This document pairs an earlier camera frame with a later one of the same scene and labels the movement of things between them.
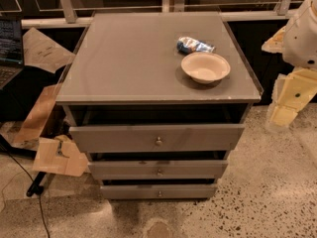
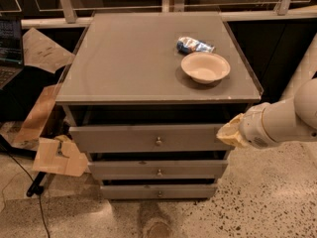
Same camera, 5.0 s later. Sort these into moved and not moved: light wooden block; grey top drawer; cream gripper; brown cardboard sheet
Moved: cream gripper
Not moved: brown cardboard sheet; grey top drawer; light wooden block
